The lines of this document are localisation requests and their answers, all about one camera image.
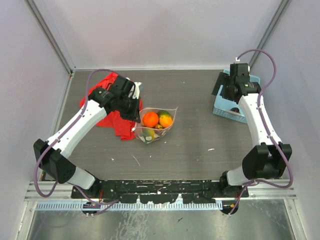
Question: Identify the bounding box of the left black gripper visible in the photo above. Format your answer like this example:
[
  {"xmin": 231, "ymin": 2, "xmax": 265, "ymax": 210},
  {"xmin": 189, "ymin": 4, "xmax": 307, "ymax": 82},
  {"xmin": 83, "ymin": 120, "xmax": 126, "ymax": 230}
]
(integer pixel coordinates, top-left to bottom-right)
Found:
[{"xmin": 117, "ymin": 94, "xmax": 141, "ymax": 123}]

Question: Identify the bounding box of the orange fruit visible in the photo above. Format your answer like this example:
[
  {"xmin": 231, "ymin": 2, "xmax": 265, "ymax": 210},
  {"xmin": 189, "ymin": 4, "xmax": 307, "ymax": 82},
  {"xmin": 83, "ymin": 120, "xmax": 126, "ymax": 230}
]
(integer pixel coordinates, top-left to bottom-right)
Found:
[{"xmin": 142, "ymin": 111, "xmax": 159, "ymax": 128}]

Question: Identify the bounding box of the clear polka dot zip bag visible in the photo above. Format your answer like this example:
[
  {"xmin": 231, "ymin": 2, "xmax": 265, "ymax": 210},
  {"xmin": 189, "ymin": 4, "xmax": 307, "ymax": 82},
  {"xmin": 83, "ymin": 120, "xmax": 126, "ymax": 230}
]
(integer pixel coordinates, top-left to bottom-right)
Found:
[{"xmin": 131, "ymin": 107, "xmax": 178, "ymax": 144}]

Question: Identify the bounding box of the dark red apple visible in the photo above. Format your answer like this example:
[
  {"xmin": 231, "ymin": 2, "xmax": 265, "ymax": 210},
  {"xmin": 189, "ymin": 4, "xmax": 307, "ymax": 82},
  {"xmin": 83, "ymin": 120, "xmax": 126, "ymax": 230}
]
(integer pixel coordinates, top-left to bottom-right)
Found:
[{"xmin": 154, "ymin": 124, "xmax": 164, "ymax": 130}]

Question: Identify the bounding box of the dark plum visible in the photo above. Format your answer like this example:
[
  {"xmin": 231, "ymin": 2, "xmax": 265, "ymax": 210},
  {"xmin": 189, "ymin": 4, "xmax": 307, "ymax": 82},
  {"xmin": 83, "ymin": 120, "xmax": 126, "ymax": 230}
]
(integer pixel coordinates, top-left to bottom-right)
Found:
[{"xmin": 231, "ymin": 107, "xmax": 240, "ymax": 113}]

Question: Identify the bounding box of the orange green mango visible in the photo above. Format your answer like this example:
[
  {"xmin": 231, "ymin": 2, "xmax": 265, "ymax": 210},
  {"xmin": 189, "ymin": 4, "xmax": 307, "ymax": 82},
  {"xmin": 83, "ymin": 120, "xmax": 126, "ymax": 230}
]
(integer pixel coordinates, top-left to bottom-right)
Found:
[{"xmin": 157, "ymin": 110, "xmax": 173, "ymax": 128}]

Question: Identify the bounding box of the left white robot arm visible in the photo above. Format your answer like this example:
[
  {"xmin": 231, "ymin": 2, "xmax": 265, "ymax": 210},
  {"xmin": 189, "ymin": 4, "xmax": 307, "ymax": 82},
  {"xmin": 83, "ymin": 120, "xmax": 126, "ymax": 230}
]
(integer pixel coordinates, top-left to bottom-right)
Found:
[{"xmin": 33, "ymin": 76, "xmax": 142, "ymax": 198}]

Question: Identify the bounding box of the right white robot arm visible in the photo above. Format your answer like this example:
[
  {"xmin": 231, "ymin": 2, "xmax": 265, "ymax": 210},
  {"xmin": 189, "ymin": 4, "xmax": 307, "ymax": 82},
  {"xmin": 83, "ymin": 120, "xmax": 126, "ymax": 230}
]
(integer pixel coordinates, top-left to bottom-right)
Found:
[{"xmin": 212, "ymin": 63, "xmax": 292, "ymax": 197}]

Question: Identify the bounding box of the red cloth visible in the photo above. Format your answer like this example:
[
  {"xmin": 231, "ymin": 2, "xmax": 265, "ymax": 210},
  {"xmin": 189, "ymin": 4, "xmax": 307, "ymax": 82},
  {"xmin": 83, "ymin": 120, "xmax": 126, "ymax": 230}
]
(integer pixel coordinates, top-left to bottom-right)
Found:
[{"xmin": 89, "ymin": 73, "xmax": 136, "ymax": 141}]

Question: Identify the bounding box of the light blue plastic basket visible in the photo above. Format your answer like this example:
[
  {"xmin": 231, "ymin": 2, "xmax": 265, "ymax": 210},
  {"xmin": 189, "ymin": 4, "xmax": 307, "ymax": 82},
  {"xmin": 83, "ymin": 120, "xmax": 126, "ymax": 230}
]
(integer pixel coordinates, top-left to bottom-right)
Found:
[{"xmin": 212, "ymin": 68, "xmax": 247, "ymax": 124}]

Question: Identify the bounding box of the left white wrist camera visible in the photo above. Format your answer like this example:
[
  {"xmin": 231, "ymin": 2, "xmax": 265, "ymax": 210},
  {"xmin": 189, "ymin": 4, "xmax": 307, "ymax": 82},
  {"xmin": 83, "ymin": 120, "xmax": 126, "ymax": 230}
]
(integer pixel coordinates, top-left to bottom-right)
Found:
[{"xmin": 124, "ymin": 77, "xmax": 143, "ymax": 99}]

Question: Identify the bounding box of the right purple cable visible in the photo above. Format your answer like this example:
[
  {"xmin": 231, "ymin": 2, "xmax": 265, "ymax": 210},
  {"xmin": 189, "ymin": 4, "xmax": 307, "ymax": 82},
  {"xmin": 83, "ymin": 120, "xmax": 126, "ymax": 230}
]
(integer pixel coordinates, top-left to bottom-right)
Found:
[{"xmin": 228, "ymin": 49, "xmax": 295, "ymax": 216}]

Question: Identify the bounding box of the purple cable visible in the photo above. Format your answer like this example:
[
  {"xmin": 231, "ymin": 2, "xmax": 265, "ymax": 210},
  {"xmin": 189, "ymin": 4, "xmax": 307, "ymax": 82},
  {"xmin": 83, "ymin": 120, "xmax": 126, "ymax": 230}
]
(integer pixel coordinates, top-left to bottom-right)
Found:
[
  {"xmin": 228, "ymin": 49, "xmax": 295, "ymax": 216},
  {"xmin": 33, "ymin": 69, "xmax": 126, "ymax": 216}
]

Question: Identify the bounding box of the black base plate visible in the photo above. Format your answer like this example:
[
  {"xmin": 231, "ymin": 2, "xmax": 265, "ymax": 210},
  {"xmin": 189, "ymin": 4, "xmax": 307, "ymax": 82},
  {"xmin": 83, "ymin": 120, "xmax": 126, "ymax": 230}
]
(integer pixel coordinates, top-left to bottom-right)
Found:
[{"xmin": 83, "ymin": 180, "xmax": 243, "ymax": 204}]

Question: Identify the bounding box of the grey slotted cable duct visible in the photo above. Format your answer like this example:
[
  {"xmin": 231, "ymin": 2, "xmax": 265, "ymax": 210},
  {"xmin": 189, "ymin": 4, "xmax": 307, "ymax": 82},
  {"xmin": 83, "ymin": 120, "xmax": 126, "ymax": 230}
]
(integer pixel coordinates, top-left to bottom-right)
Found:
[{"xmin": 35, "ymin": 201, "xmax": 223, "ymax": 211}]

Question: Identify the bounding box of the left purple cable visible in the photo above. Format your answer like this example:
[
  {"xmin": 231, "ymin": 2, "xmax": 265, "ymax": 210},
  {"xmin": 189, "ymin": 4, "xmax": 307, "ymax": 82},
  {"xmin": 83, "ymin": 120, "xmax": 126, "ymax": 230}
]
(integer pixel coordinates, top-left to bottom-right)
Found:
[{"xmin": 33, "ymin": 69, "xmax": 126, "ymax": 216}]

